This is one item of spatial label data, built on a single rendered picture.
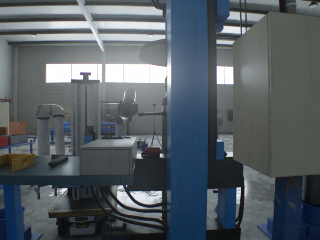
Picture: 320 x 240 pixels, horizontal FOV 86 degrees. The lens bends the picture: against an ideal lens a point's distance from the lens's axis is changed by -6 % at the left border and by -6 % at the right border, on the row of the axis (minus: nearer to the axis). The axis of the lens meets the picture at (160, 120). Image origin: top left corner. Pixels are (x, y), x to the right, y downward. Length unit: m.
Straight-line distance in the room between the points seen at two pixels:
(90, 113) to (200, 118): 1.71
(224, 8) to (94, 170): 1.14
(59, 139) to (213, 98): 1.52
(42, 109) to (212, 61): 1.66
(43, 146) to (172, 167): 1.59
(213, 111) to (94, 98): 1.61
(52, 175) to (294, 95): 0.94
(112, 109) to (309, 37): 1.18
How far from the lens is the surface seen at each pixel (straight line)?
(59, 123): 2.09
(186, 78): 0.90
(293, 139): 0.53
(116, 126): 2.03
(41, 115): 2.13
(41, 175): 0.98
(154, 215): 1.65
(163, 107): 1.36
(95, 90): 2.35
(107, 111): 1.40
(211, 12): 1.23
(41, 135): 2.18
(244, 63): 0.61
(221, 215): 1.40
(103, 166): 0.88
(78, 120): 2.41
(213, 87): 1.08
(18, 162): 1.11
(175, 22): 0.98
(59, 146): 2.02
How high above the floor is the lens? 1.32
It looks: 1 degrees down
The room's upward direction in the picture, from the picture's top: straight up
